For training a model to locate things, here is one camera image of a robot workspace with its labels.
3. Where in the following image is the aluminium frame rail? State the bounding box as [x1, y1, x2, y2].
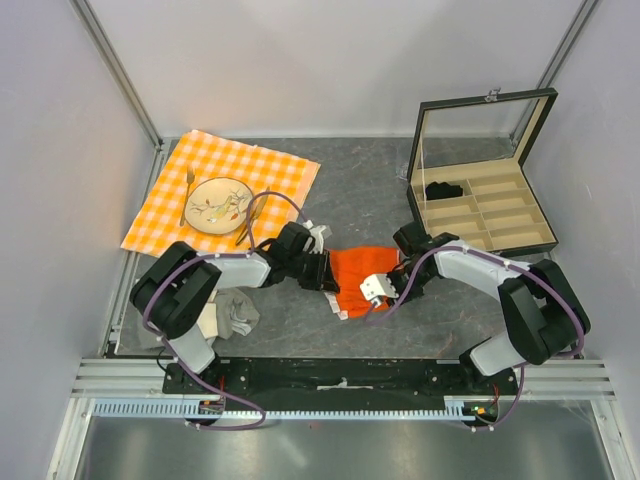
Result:
[72, 357, 615, 400]

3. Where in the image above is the grey underwear pile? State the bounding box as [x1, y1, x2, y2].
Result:
[135, 328, 163, 350]

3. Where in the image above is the gold table knife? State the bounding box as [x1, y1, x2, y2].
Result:
[235, 192, 268, 246]

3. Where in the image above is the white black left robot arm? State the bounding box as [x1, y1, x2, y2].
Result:
[129, 221, 339, 393]

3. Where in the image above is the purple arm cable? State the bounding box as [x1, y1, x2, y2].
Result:
[363, 244, 586, 434]
[142, 191, 311, 431]

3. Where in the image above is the gold fork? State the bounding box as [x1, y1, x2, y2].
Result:
[179, 166, 195, 227]

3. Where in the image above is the black compartment storage box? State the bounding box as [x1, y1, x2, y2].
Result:
[406, 88, 558, 257]

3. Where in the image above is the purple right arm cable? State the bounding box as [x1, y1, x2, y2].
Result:
[363, 244, 586, 434]

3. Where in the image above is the orange checkered tablecloth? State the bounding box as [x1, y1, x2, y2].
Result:
[121, 130, 320, 257]

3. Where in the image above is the beige decorated plate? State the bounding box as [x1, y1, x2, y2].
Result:
[186, 177, 254, 235]

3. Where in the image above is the grey slotted cable duct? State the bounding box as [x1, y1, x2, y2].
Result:
[91, 398, 474, 421]

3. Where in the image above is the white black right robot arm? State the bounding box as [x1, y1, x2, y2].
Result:
[362, 223, 591, 394]

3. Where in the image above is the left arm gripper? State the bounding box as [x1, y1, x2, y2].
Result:
[286, 248, 339, 293]

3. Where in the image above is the cream folded cloth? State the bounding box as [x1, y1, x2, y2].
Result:
[196, 303, 218, 343]

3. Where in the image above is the white grey underwear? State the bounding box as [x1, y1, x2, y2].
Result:
[214, 288, 260, 340]

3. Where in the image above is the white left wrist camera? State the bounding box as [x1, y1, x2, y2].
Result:
[302, 220, 332, 254]

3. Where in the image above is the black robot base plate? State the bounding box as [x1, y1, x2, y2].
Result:
[162, 355, 520, 401]

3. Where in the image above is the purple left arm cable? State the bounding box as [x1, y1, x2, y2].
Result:
[142, 191, 311, 431]

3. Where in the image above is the orange boxer underwear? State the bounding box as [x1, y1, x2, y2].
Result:
[325, 246, 400, 320]

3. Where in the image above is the black rolled underwear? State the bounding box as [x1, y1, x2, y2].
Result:
[425, 182, 464, 201]

